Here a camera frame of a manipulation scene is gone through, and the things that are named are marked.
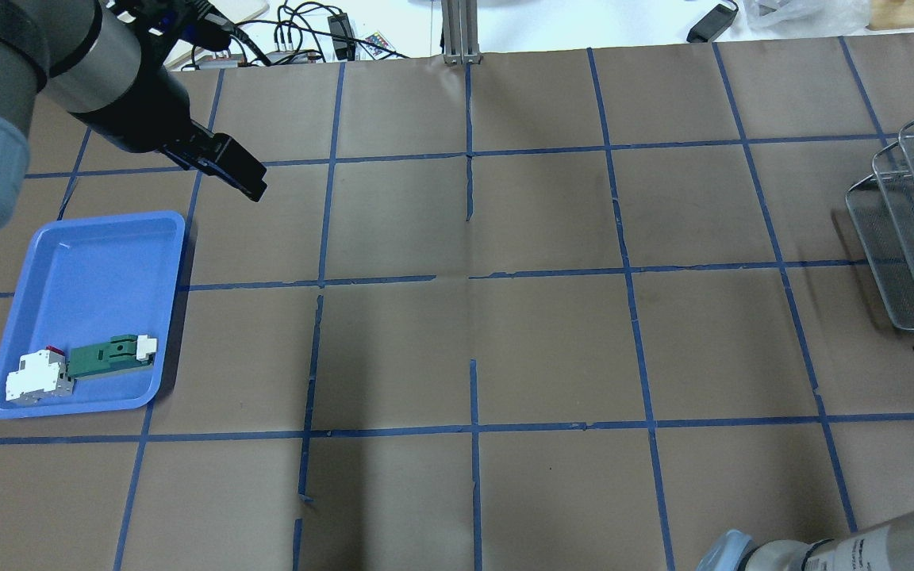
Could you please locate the blue plastic tray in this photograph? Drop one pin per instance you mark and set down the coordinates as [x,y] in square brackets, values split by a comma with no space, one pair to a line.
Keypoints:
[84,281]

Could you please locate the green terminal block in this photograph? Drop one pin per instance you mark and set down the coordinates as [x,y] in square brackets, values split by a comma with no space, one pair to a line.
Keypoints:
[121,353]

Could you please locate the white circuit breaker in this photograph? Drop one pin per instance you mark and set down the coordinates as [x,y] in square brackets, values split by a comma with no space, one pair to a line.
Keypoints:
[39,376]

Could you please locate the black power adapter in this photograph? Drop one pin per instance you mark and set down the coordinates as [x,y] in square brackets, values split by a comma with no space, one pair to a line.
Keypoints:
[713,23]

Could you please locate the clear plastic bag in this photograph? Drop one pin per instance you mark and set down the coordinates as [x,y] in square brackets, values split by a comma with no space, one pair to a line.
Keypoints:
[828,18]

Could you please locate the wooden board stand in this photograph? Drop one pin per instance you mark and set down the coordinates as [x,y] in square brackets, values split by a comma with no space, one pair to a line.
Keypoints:
[891,15]

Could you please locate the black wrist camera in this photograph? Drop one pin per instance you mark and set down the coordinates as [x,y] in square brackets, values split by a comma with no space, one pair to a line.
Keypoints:
[158,25]

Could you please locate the aluminium frame post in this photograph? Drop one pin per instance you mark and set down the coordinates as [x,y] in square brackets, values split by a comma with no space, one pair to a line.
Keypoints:
[460,44]

